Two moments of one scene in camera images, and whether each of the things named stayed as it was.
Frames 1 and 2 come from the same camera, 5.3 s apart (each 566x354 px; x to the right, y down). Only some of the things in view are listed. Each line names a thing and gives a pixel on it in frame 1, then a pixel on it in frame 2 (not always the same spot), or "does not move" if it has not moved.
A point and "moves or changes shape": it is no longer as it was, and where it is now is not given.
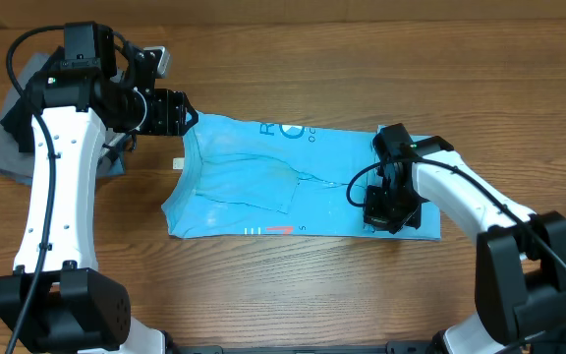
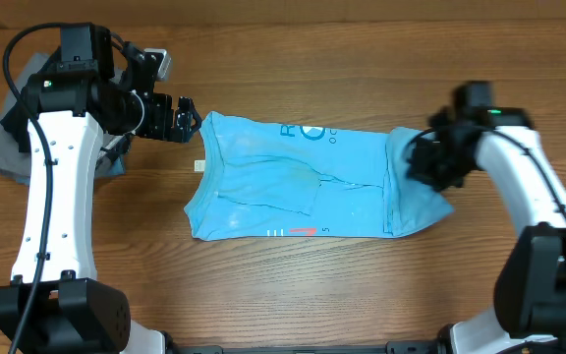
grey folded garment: [7, 160] does not move
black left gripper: [168, 119] does not move
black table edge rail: [392, 347] does not move
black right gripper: [376, 218] → [419, 168]
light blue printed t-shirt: [243, 178] moves or changes shape
